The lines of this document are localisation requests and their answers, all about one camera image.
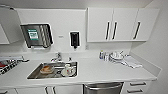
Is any stainless steel dishwasher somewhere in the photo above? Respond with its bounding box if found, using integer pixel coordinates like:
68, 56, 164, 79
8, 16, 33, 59
82, 81, 125, 94

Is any small chrome sink button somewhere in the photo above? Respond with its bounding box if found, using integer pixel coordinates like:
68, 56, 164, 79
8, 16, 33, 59
68, 56, 73, 63

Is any clear drinking glass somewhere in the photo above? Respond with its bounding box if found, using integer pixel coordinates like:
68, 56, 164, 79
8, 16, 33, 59
104, 52, 110, 62

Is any white patterned mug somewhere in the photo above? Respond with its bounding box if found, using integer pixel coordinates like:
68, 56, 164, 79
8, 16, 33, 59
60, 64, 76, 78

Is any chrome sink faucet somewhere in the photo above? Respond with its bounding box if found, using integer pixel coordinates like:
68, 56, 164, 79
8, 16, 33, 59
49, 51, 64, 64

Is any stack of white plates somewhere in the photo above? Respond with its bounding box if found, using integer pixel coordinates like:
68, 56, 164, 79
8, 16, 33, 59
109, 50, 125, 63

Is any orange bowl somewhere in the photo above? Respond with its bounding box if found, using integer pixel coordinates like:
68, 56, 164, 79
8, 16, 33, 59
39, 65, 55, 75

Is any steel paper towel dispenser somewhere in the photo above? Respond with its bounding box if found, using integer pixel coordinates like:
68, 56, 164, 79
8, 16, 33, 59
19, 22, 55, 50

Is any white sink base cabinet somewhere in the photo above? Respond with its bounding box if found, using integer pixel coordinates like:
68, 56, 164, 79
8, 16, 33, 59
14, 84, 85, 94

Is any stainless steel sink basin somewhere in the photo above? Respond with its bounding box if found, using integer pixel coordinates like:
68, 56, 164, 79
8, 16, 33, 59
26, 60, 79, 81

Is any white drawer stack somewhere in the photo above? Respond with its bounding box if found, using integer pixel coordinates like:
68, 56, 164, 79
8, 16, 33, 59
119, 79, 158, 94

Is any dish rack with dishes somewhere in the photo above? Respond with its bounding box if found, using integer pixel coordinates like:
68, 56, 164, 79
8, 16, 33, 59
0, 55, 30, 75

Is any white wall outlet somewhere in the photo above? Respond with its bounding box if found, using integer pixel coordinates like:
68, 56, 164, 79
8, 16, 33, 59
84, 44, 91, 51

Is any black wall soap dispenser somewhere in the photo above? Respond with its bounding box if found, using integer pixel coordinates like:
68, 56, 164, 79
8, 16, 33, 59
68, 30, 81, 50

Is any small wall label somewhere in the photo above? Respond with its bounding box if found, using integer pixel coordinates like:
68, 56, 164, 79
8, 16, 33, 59
58, 34, 65, 39

